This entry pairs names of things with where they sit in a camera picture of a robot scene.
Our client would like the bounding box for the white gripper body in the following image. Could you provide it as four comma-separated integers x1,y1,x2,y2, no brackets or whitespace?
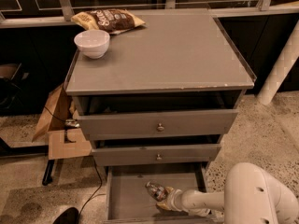
169,189,185,212

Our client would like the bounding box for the clear plastic water bottle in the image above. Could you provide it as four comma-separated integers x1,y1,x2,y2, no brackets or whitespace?
145,181,168,202

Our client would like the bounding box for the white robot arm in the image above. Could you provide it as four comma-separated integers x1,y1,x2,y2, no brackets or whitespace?
157,162,299,224

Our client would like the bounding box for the grey bottom drawer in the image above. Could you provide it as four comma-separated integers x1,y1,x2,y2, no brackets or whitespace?
105,163,223,224

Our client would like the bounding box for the grey drawer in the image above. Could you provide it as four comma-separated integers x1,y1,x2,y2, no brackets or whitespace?
92,141,221,166
72,91,242,141
105,163,223,224

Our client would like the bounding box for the grey middle drawer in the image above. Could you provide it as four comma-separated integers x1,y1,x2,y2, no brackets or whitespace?
92,141,221,166

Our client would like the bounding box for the brass top drawer knob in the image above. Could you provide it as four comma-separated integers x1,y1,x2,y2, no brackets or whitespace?
157,123,164,132

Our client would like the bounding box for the grey top drawer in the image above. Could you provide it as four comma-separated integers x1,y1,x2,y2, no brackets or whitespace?
72,91,242,141

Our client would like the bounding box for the grey wooden drawer cabinet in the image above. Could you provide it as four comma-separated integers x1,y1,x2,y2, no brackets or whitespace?
64,8,257,224

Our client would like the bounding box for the black round floor object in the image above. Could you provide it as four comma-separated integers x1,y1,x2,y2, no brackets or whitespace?
52,207,78,224

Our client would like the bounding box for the brown cardboard box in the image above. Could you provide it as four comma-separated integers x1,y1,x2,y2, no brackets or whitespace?
32,85,92,160

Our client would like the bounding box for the black metal leg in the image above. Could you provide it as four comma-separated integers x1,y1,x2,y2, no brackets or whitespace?
42,160,55,186

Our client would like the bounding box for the white ceramic bowl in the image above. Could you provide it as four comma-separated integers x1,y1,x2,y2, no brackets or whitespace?
74,30,110,59

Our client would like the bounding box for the brown yellow chip bag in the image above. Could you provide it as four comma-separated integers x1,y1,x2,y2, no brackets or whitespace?
71,8,145,35

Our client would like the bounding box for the black power cable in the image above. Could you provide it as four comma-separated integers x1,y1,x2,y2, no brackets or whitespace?
43,105,104,217

